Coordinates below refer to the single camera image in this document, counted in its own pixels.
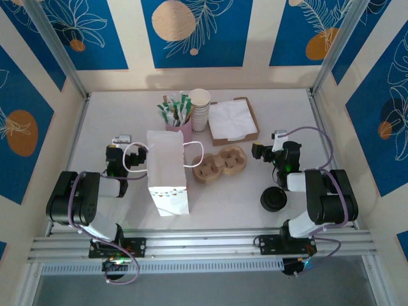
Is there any white paper gift bag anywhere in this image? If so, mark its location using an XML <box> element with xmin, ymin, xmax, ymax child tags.
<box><xmin>122</xmin><ymin>129</ymin><xmax>205</xmax><ymax>217</ymax></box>

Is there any brown cardboard napkin tray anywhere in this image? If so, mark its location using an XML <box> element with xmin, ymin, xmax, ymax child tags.
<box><xmin>208</xmin><ymin>96</ymin><xmax>261</xmax><ymax>147</ymax></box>

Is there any white paper napkin stack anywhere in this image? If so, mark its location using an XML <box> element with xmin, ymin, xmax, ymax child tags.
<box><xmin>208</xmin><ymin>99</ymin><xmax>258</xmax><ymax>141</ymax></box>

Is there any pink cup with oval label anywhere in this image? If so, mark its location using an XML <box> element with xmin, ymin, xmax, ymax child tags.
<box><xmin>164</xmin><ymin>119</ymin><xmax>193</xmax><ymax>141</ymax></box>

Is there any printed white paper cup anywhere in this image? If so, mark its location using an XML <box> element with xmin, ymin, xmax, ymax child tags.
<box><xmin>191</xmin><ymin>117</ymin><xmax>210</xmax><ymax>136</ymax></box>

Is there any thin black cable loop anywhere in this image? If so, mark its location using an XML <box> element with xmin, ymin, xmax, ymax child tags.
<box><xmin>272</xmin><ymin>165</ymin><xmax>283</xmax><ymax>189</ymax></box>

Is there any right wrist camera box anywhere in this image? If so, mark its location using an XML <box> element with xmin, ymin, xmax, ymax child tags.
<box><xmin>271</xmin><ymin>129</ymin><xmax>288</xmax><ymax>150</ymax></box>

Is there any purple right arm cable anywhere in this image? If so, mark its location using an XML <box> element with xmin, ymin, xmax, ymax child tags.
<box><xmin>277</xmin><ymin>126</ymin><xmax>349</xmax><ymax>278</ymax></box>

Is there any aluminium table side rail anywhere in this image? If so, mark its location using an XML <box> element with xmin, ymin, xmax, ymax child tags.
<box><xmin>307</xmin><ymin>91</ymin><xmax>361</xmax><ymax>230</ymax></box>
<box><xmin>47</xmin><ymin>95</ymin><xmax>91</xmax><ymax>237</ymax></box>

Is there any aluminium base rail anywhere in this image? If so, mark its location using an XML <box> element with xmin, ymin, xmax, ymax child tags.
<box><xmin>27</xmin><ymin>228</ymin><xmax>374</xmax><ymax>264</ymax></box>

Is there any white slotted cable duct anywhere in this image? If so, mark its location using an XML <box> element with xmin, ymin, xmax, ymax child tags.
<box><xmin>41</xmin><ymin>258</ymin><xmax>284</xmax><ymax>275</ymax></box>

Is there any aluminium frame post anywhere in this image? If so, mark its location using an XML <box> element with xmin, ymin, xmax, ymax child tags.
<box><xmin>24</xmin><ymin>0</ymin><xmax>90</xmax><ymax>99</ymax></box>
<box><xmin>310</xmin><ymin>0</ymin><xmax>377</xmax><ymax>96</ymax></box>

